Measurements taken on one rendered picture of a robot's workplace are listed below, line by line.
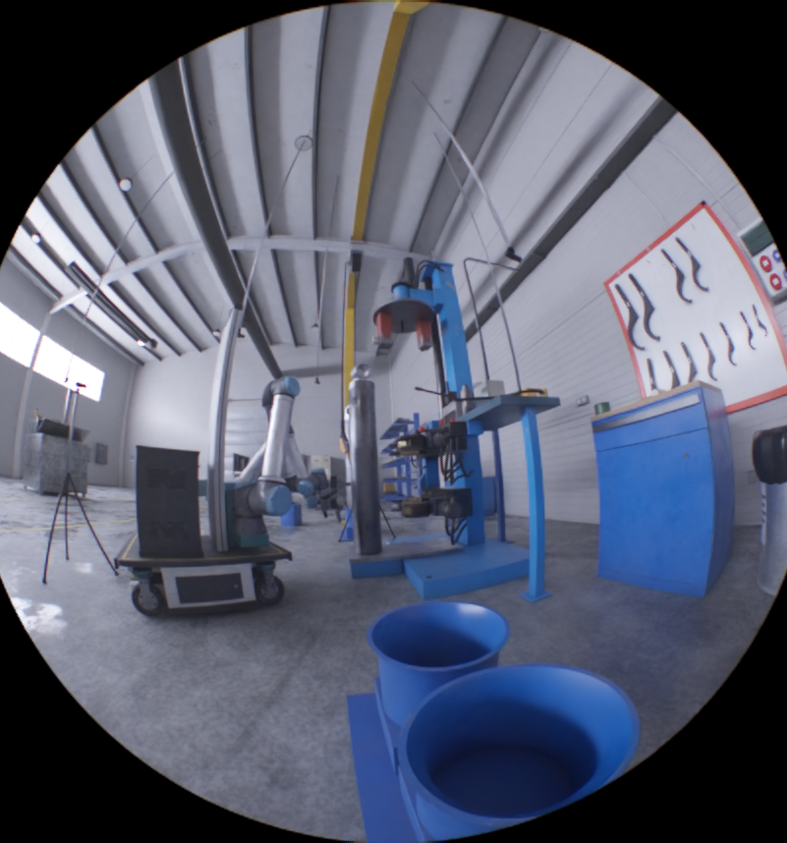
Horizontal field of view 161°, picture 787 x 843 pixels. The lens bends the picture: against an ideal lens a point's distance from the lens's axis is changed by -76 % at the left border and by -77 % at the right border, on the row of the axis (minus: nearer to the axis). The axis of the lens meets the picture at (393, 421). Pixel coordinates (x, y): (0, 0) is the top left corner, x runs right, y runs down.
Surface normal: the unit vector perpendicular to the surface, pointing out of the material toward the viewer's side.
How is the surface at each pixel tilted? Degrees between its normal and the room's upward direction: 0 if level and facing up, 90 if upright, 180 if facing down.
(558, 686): 62
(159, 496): 90
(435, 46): 173
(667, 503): 90
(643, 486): 90
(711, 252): 90
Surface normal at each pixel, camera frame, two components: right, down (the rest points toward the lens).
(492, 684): -0.04, -0.64
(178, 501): 0.69, -0.18
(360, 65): -0.07, 0.97
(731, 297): -0.98, 0.01
